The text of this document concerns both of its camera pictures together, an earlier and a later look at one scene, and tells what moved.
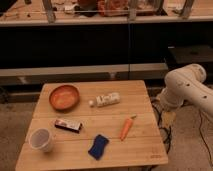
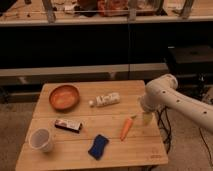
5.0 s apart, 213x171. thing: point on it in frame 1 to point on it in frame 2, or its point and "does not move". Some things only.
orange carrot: [126, 126] does not move
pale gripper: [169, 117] to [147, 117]
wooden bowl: [64, 97] does not move
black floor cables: [167, 129] does not move
